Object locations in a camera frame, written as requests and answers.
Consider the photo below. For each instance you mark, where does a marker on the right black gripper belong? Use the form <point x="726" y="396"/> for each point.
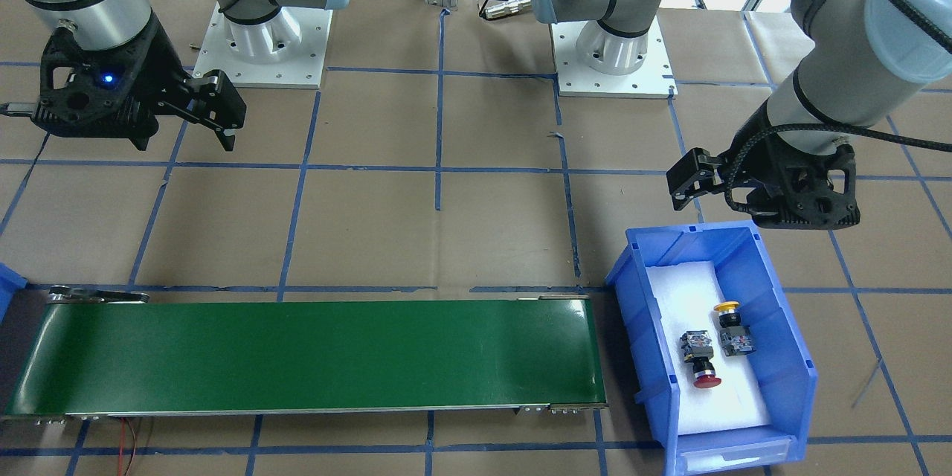
<point x="151" y="67"/>

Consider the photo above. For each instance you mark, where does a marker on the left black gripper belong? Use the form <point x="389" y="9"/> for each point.
<point x="753" y="158"/>

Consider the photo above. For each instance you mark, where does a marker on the yellow push button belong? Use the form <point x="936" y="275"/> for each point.
<point x="735" y="338"/>

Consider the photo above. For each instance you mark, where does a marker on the red push button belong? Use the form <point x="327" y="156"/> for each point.
<point x="696" y="349"/>

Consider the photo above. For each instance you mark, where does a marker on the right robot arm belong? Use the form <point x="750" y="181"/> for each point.
<point x="103" y="24"/>

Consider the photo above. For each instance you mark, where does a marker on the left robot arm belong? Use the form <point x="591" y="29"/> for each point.
<point x="869" y="56"/>

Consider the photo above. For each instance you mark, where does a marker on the blue bin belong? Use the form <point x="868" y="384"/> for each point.
<point x="10" y="283"/>
<point x="667" y="281"/>

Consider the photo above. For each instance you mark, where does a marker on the green conveyor belt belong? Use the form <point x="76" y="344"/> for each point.
<point x="112" y="354"/>

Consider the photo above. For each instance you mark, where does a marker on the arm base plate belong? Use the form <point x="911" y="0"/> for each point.
<point x="592" y="63"/>
<point x="284" y="53"/>

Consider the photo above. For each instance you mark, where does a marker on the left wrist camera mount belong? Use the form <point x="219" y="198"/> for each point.
<point x="802" y="191"/>

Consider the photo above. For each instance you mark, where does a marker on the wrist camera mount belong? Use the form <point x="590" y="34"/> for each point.
<point x="802" y="191"/>
<point x="92" y="94"/>

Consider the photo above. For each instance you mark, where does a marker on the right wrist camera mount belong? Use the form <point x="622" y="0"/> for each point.
<point x="92" y="94"/>

